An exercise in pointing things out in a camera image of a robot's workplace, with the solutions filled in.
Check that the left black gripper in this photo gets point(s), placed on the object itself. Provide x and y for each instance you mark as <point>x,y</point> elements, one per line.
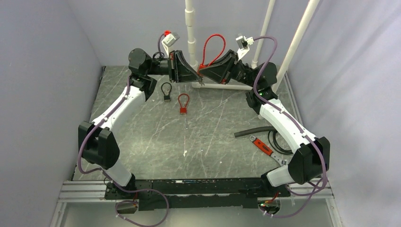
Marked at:
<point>180,71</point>

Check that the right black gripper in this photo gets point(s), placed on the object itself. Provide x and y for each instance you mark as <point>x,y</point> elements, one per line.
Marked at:
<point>217,71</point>

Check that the red cable lock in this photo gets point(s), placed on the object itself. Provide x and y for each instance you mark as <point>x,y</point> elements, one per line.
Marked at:
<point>214,46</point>
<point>183,100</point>

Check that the black cable lock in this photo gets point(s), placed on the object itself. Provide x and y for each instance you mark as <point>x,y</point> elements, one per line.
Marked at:
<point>166,89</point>

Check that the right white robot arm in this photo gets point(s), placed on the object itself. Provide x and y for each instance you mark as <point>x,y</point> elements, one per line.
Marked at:
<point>310,154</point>

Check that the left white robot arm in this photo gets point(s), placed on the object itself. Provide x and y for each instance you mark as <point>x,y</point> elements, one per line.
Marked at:
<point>98,148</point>

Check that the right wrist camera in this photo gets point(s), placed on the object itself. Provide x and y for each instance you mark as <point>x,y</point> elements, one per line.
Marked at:
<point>244,45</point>

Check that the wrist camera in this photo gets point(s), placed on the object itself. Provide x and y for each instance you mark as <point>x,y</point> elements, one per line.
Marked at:
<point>244,45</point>
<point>168,42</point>

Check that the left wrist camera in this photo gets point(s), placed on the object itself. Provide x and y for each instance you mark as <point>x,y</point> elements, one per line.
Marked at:
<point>168,42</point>

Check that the white PVC pipe frame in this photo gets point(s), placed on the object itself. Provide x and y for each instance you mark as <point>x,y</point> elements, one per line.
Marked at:
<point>278,27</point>

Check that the red handled tool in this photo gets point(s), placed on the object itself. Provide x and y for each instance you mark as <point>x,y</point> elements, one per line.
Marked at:
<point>268,151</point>

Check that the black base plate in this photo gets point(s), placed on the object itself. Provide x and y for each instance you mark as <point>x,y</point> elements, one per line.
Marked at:
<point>196,193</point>

